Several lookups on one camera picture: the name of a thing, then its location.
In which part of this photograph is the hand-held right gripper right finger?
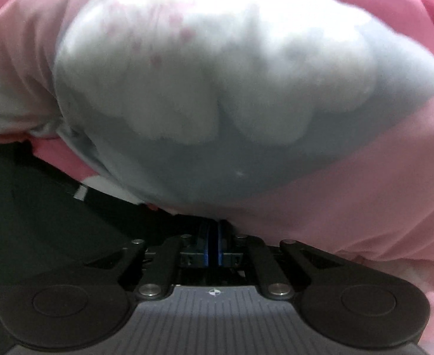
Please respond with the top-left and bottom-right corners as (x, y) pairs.
(217, 221), (345, 299)

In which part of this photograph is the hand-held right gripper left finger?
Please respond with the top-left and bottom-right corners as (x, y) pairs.
(85, 222), (211, 300)

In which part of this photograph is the black t-shirt with white print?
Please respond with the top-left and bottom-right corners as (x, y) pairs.
(0, 141), (236, 293)

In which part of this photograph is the pink floral duvet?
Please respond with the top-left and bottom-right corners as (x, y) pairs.
(0, 0), (434, 263)

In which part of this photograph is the pink plush bed blanket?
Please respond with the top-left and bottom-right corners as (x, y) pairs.
(350, 255), (434, 355)

